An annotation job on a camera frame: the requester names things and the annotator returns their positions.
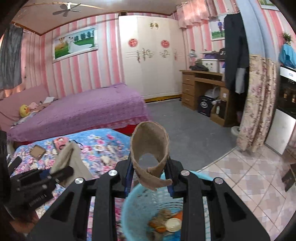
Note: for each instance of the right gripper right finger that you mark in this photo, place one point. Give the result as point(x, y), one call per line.
point(229, 217)

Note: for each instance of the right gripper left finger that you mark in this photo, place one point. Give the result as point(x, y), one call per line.
point(67, 217)

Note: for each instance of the beige paper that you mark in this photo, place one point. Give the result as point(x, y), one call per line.
point(70, 155)

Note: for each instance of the white tape roll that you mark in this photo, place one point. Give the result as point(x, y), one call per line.
point(173, 225)

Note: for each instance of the brown cardboard tube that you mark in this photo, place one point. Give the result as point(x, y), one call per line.
point(150, 138)

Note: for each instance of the orange plastic ball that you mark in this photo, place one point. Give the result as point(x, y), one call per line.
point(160, 229)

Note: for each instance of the person's left hand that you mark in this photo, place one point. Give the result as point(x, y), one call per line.
point(15, 229)

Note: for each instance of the brown phone case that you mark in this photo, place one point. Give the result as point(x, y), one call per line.
point(37, 152)

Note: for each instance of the pink metal mug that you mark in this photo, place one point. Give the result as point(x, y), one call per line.
point(59, 143)

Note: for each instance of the floral blue pink bedsheet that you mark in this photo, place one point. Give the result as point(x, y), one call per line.
point(67, 217)

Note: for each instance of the teal plastic laundry basket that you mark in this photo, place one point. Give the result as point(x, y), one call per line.
point(141, 206)

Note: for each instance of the yellow duck plush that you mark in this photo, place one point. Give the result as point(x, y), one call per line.
point(24, 111)

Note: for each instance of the pink headboard cover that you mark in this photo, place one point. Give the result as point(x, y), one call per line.
point(10, 105)

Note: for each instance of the floral door curtain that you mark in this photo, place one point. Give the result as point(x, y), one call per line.
point(259, 105)

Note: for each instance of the purple dotted bed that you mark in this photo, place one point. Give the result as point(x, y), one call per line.
point(116, 106)

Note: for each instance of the wooden desk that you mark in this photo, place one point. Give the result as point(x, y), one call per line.
point(206, 93)

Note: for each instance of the grey window curtain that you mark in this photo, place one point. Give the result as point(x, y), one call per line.
point(11, 47)

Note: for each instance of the white storage box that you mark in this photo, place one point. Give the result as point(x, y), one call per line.
point(211, 64)

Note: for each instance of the black hanging coat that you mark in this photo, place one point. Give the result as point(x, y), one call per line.
point(237, 54)

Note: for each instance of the ceiling fan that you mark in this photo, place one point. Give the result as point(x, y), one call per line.
point(66, 8)

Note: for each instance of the white wardrobe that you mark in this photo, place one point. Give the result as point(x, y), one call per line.
point(153, 55)

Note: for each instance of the small framed couple photo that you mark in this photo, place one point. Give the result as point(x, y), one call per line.
point(217, 27)

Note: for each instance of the pink right curtain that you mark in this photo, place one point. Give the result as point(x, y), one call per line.
point(194, 12)

